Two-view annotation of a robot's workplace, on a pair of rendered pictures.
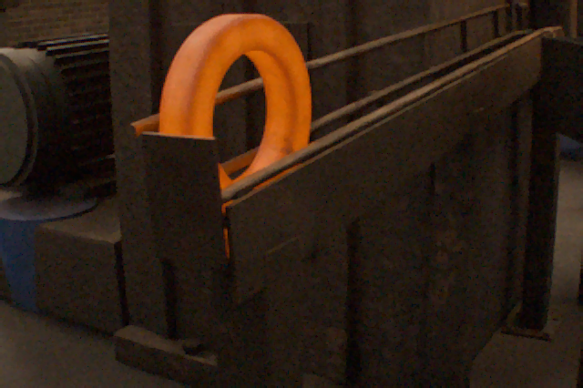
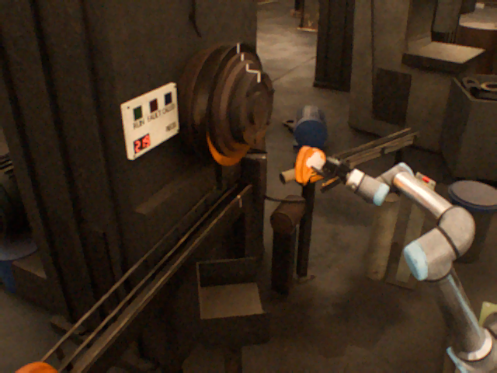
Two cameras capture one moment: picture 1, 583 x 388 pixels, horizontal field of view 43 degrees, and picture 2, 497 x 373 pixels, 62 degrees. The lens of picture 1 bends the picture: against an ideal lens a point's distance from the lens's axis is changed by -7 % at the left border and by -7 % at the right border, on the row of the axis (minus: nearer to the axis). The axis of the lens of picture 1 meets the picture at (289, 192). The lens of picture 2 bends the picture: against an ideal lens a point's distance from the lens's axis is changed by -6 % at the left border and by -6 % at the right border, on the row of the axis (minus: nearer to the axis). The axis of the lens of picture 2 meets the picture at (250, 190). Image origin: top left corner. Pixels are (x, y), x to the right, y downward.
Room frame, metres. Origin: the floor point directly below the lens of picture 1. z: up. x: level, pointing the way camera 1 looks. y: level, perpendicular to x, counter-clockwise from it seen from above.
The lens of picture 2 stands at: (0.00, -0.47, 1.66)
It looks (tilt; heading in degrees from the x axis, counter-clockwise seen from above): 30 degrees down; 355
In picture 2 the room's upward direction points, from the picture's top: straight up
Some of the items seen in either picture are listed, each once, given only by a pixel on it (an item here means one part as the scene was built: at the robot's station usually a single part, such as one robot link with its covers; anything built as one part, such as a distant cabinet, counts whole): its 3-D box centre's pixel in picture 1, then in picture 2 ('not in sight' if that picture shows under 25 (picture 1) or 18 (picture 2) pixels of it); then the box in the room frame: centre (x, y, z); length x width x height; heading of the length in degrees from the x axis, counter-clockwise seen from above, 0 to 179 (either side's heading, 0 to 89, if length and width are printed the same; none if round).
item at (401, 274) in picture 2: not in sight; (412, 233); (1.81, -1.52, 0.31); 0.24 x 0.16 x 0.62; 148
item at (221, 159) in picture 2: not in sight; (231, 104); (1.61, -0.54, 1.11); 0.47 x 0.06 x 0.47; 148
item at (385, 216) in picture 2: not in sight; (381, 237); (1.86, -1.36, 0.26); 0.12 x 0.12 x 0.52
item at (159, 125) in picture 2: not in sight; (152, 119); (1.38, -0.27, 1.15); 0.26 x 0.02 x 0.18; 148
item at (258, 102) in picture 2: not in sight; (253, 108); (1.56, -0.62, 1.11); 0.28 x 0.06 x 0.28; 148
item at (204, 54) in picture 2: not in sight; (212, 101); (1.66, -0.47, 1.12); 0.47 x 0.10 x 0.47; 148
